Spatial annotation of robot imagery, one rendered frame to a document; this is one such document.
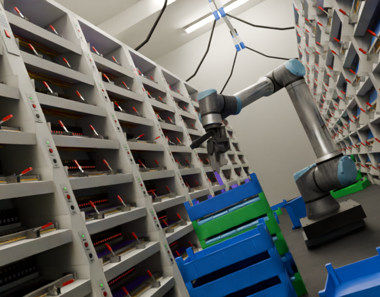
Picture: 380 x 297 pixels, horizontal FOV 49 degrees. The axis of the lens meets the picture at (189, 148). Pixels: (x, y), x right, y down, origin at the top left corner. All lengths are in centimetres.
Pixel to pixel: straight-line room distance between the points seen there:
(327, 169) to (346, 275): 81
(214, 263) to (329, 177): 111
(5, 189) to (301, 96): 155
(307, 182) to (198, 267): 117
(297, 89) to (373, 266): 109
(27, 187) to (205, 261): 64
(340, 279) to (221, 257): 48
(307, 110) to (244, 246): 116
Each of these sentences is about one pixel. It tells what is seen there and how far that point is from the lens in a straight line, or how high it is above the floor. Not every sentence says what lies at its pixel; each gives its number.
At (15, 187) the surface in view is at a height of 73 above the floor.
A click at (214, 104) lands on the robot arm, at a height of 82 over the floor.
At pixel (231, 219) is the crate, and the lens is 161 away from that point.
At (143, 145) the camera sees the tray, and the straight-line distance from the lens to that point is 256.
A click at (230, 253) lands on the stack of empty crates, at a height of 27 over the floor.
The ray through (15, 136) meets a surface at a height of 91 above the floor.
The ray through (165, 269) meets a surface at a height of 22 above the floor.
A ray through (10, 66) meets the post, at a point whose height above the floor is 121.
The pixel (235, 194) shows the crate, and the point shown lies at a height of 43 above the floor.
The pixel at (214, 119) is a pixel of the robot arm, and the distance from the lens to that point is 179.
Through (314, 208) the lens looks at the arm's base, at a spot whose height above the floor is 18.
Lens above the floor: 44
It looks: 8 degrees up
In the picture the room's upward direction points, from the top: 23 degrees counter-clockwise
